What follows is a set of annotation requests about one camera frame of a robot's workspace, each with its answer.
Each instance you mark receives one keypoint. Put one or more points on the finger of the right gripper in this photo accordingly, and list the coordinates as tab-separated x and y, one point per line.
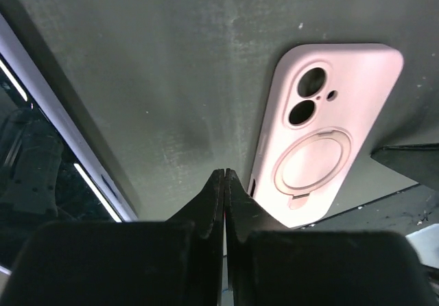
418	162

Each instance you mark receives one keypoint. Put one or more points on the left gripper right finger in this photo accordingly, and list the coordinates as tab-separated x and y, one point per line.
270	264

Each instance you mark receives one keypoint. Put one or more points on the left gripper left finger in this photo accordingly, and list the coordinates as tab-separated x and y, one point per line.
175	262

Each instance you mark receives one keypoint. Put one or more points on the pink phone case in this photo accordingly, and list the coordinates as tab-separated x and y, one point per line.
324	100

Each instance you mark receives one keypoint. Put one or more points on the blue smartphone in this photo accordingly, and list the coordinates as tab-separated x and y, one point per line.
42	180

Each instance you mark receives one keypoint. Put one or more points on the lavender phone case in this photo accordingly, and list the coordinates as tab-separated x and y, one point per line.
30	84

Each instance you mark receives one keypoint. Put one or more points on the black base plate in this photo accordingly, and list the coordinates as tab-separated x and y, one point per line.
403	212

